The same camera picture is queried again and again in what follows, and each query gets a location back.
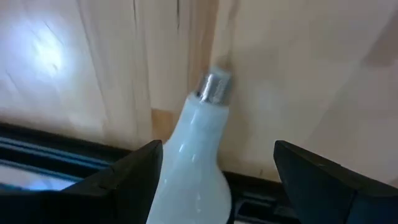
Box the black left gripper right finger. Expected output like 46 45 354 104
273 139 398 224

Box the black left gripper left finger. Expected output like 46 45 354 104
0 139 164 224

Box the white flood lightbulb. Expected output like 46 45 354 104
146 64 234 224

